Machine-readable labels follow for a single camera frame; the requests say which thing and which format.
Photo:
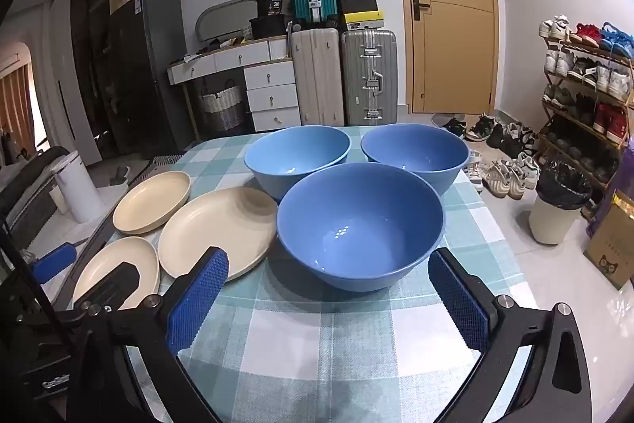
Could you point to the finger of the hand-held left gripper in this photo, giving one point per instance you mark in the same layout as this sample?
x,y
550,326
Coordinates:
x,y
116,282
54,263

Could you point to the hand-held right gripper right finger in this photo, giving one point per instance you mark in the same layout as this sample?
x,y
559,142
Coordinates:
x,y
460,299

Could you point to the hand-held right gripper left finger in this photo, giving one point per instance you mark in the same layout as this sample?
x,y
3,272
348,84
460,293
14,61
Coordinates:
x,y
198,299

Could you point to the cream plate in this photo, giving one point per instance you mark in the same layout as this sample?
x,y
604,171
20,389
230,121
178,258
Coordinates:
x,y
213,229
151,202
114,254

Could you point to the blue bowl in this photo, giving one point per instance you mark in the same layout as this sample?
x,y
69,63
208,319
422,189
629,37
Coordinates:
x,y
292,155
361,215
416,150

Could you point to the white cylindrical appliance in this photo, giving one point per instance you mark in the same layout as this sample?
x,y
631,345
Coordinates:
x,y
79,190

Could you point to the grey slipper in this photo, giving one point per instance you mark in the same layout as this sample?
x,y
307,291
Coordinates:
x,y
119,175

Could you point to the teal checked tablecloth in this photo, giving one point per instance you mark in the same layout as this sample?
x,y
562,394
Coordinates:
x,y
307,329

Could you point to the black garbage bag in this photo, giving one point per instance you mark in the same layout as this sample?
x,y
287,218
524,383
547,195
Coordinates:
x,y
557,215

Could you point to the scattered sneakers pile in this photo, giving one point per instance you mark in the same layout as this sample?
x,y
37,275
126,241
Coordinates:
x,y
500,170

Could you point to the brown curtain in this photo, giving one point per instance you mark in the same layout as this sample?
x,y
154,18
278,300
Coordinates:
x,y
17,115

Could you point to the cat print cardboard box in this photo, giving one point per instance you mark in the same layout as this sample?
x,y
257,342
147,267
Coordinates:
x,y
611,254

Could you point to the grey doormat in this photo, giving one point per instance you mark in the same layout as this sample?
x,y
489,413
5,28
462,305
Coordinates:
x,y
443,119

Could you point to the grey white wicker basket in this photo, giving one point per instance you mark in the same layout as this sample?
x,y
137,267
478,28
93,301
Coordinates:
x,y
223,106

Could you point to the black fridge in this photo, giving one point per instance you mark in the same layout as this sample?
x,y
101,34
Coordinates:
x,y
143,81

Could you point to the metal shoe rack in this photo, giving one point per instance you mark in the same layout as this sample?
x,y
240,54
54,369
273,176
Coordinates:
x,y
579,125

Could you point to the white dressing table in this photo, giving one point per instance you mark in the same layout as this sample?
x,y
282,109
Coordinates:
x,y
270,98

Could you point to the tan wooden door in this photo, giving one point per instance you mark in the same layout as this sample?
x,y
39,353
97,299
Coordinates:
x,y
446,56

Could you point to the silver suitcase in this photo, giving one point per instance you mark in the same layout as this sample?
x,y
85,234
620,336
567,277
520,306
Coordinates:
x,y
356,76

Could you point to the beige suitcase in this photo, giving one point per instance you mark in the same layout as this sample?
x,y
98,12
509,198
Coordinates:
x,y
317,76

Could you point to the rows of assorted shoes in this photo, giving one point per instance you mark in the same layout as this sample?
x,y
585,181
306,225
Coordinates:
x,y
607,78

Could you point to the black storage basket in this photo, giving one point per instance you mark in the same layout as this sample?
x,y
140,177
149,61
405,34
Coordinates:
x,y
270,27

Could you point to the grey oval mirror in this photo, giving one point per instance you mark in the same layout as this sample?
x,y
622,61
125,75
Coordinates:
x,y
223,14

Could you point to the black paper bag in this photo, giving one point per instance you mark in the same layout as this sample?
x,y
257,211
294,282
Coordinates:
x,y
270,4

